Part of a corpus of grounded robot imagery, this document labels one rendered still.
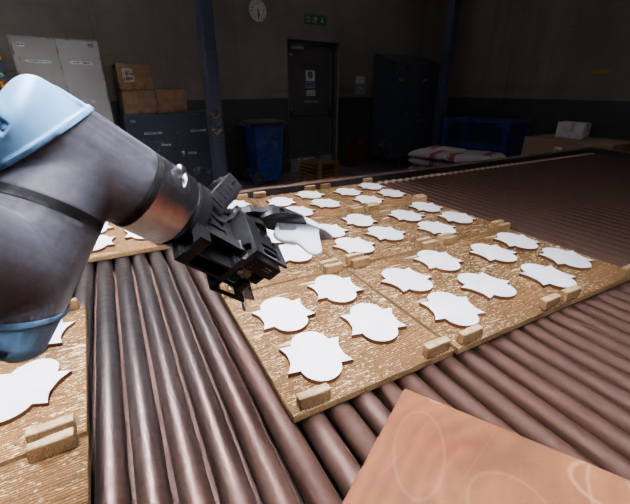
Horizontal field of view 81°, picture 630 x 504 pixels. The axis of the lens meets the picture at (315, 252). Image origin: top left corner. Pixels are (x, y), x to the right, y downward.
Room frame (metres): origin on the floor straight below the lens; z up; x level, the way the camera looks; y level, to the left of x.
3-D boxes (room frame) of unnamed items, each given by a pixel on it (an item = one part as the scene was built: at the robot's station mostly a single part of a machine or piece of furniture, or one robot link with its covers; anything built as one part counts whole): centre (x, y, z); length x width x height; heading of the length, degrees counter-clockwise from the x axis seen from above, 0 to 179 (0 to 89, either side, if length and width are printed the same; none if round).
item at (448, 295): (0.85, -0.34, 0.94); 0.41 x 0.35 x 0.04; 28
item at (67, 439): (0.36, 0.37, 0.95); 0.06 x 0.02 x 0.03; 119
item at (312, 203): (1.59, 0.05, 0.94); 0.41 x 0.35 x 0.04; 28
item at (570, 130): (5.61, -3.74, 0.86); 0.37 x 0.30 x 0.22; 36
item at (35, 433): (0.39, 0.38, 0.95); 0.06 x 0.02 x 0.03; 120
